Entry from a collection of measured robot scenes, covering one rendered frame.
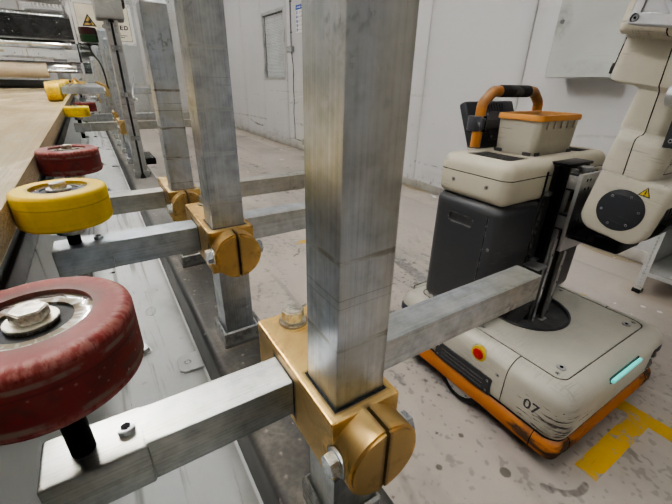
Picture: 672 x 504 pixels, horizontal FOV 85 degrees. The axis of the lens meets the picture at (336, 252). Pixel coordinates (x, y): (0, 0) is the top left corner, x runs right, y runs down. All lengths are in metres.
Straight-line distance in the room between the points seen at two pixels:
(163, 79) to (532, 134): 0.98
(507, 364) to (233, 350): 0.91
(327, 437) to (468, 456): 1.08
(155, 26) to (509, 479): 1.31
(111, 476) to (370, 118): 0.23
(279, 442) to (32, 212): 0.30
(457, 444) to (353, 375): 1.11
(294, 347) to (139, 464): 0.11
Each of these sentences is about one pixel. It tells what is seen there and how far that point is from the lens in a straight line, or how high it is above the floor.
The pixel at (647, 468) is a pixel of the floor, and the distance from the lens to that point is 1.53.
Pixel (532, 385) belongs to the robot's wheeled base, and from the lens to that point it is 1.20.
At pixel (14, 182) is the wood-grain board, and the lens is 0.52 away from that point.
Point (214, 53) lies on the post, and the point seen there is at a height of 1.03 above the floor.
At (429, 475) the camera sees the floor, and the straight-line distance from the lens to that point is 1.24.
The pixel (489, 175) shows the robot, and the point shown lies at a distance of 1.13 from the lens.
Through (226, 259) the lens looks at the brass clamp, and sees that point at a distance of 0.40.
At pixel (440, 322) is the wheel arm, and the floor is 0.82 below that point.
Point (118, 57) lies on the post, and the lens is 1.37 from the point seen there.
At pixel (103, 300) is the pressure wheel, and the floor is 0.91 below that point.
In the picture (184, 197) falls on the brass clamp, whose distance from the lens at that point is 0.63.
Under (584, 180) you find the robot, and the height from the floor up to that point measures 0.77.
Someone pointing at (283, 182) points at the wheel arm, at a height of 0.82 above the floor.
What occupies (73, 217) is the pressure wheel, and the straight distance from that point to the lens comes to 0.42.
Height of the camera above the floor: 1.00
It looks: 25 degrees down
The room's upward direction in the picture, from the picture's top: 1 degrees clockwise
